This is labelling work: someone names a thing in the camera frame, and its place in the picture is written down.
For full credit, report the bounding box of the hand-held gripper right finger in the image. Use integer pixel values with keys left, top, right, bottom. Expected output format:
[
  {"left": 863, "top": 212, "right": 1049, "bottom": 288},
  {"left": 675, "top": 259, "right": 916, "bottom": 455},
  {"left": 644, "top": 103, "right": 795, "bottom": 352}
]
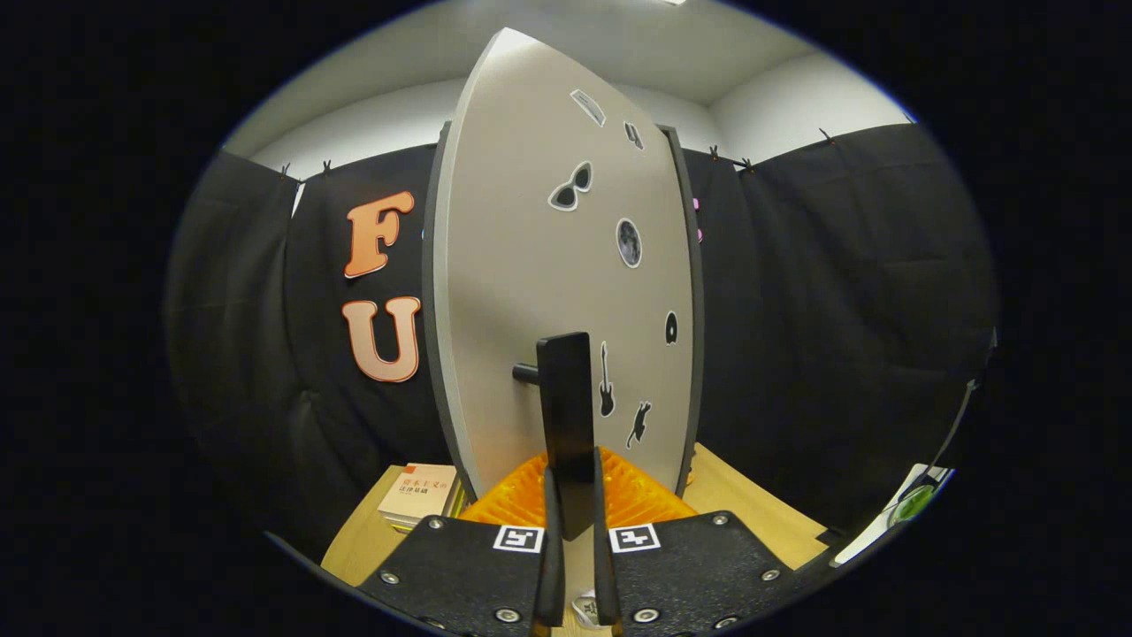
[{"left": 591, "top": 447, "right": 801, "bottom": 637}]

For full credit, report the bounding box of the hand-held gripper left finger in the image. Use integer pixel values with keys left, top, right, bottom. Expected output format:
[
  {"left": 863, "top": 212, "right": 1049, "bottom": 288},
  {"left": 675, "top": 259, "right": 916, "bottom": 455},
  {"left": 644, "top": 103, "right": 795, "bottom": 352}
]
[{"left": 358, "top": 451, "right": 567, "bottom": 637}]

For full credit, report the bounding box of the white sneaker shoe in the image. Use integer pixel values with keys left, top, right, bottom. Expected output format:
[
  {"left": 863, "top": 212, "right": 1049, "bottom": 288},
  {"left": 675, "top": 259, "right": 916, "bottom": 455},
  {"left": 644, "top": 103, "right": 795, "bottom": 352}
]
[{"left": 570, "top": 588, "right": 604, "bottom": 631}]

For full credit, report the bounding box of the black door handle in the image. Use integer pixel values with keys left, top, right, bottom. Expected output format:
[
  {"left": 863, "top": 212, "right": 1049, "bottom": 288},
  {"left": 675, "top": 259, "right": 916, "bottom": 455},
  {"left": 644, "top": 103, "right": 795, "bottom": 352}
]
[{"left": 513, "top": 333, "right": 595, "bottom": 542}]

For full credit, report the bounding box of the dark grey shoe cabinet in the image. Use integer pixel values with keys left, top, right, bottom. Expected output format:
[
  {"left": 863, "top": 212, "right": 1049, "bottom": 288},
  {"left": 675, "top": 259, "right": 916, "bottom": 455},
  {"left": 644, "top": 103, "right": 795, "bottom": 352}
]
[{"left": 659, "top": 124, "right": 707, "bottom": 498}]

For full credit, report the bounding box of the white shoe cabinet door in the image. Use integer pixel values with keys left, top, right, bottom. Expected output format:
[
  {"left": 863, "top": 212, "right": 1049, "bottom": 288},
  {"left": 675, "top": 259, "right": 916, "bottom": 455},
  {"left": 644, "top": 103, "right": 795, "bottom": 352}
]
[{"left": 423, "top": 27, "right": 695, "bottom": 501}]

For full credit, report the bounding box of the beige cover book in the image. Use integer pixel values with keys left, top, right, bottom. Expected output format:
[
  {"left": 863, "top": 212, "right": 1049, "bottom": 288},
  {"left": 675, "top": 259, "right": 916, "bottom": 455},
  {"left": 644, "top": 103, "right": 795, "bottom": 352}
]
[{"left": 379, "top": 463, "right": 458, "bottom": 523}]

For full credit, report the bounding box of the green object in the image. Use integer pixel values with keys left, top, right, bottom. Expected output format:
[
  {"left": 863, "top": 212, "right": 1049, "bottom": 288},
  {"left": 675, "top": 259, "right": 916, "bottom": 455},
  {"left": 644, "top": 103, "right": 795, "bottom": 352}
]
[{"left": 889, "top": 485, "right": 937, "bottom": 529}]

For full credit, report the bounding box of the black backdrop cloth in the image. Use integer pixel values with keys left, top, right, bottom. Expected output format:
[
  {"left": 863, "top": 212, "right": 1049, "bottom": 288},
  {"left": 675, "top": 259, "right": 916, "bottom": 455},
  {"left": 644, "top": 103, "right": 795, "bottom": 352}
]
[{"left": 164, "top": 122, "right": 998, "bottom": 567}]

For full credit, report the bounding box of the black curved stand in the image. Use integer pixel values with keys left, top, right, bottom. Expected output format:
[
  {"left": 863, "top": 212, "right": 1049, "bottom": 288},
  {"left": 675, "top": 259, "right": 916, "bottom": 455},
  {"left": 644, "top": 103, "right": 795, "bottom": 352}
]
[{"left": 929, "top": 327, "right": 998, "bottom": 479}]

